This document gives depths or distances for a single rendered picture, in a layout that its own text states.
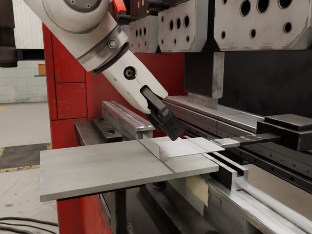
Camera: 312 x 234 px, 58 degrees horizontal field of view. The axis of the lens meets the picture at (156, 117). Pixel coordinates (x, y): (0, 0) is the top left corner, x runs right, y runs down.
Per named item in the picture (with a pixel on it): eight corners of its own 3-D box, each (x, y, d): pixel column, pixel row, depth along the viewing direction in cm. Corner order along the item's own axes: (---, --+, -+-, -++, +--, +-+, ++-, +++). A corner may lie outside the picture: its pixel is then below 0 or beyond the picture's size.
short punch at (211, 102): (183, 101, 56) (184, 52, 54) (192, 100, 56) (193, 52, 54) (211, 110, 46) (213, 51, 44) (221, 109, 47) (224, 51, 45)
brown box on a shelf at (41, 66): (37, 74, 285) (36, 61, 283) (64, 74, 292) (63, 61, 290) (34, 76, 257) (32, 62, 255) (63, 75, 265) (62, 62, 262)
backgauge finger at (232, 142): (198, 143, 60) (199, 120, 59) (290, 131, 70) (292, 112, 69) (233, 163, 49) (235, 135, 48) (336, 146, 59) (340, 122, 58)
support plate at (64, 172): (40, 155, 51) (40, 150, 51) (171, 140, 61) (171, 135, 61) (40, 202, 35) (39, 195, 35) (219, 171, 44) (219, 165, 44)
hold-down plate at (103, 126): (92, 125, 121) (91, 119, 120) (104, 124, 123) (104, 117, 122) (107, 146, 93) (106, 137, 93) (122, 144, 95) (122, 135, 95)
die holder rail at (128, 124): (102, 122, 127) (101, 101, 125) (115, 120, 129) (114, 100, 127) (136, 159, 82) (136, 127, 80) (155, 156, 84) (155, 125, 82)
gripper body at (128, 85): (133, 35, 40) (177, 93, 45) (115, 38, 49) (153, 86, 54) (94, 69, 39) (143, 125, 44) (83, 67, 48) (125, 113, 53)
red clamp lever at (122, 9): (111, -5, 72) (120, 17, 66) (127, -4, 73) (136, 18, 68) (110, 1, 73) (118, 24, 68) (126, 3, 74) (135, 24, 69)
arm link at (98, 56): (125, 21, 40) (138, 38, 41) (111, 27, 48) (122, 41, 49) (80, 60, 39) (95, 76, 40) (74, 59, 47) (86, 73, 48)
